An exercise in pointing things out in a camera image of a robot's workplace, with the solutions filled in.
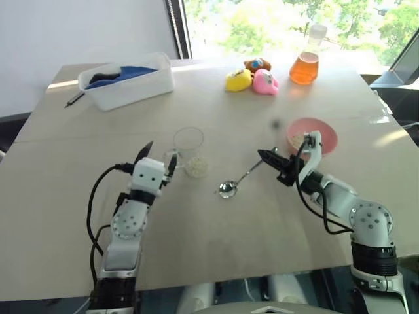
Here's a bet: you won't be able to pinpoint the black cloth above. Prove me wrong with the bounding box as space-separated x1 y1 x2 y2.
90 72 120 83

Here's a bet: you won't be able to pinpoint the grey pen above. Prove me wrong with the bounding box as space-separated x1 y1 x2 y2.
64 90 87 109

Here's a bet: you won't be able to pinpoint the pink bowl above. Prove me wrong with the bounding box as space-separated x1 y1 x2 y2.
285 117 338 158

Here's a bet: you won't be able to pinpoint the silver metal spoon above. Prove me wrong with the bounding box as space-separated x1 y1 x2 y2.
214 159 264 201

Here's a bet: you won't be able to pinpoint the blue cloth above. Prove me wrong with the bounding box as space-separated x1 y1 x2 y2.
85 65 156 90

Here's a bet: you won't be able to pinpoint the white oatmeal flakes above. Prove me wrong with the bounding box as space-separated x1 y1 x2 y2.
184 156 210 179
289 133 307 148

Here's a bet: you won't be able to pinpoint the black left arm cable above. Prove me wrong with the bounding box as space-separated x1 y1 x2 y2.
86 162 136 282

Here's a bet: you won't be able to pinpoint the glass flask with orange liquid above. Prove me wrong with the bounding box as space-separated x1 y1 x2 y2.
289 24 329 86

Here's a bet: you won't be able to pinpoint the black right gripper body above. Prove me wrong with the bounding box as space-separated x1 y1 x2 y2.
276 155 305 187

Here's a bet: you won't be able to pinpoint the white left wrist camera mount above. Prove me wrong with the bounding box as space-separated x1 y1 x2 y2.
130 158 166 198

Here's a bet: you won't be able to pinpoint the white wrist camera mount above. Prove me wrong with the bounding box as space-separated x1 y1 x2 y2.
295 130 323 184
130 158 166 198

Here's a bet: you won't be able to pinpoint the grey robot torso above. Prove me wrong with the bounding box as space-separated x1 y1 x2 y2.
195 302 325 314

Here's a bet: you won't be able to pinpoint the white plastic bin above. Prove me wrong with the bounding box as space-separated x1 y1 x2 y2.
77 52 175 112

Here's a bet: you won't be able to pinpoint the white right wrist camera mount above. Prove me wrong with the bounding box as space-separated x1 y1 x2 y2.
295 130 323 184

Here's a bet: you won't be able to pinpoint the brown plush toy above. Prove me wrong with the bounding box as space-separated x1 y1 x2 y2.
243 56 273 75

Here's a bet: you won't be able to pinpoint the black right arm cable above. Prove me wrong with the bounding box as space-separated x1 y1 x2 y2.
293 133 355 235

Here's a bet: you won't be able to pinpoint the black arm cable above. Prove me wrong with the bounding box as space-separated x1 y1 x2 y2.
293 133 355 235
86 162 136 282

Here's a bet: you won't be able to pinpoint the pink plush toy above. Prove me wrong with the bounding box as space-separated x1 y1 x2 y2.
251 68 280 97

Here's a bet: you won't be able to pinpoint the dark window frame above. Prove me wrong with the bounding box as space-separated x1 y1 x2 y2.
166 0 193 60

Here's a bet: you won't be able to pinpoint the yellow plush toy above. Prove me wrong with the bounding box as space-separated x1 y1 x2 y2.
225 68 253 93

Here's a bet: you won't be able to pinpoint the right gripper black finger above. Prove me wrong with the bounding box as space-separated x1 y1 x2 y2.
266 147 293 165
257 149 290 172

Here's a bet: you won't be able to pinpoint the clear glass mug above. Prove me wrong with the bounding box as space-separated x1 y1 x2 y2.
162 127 210 179

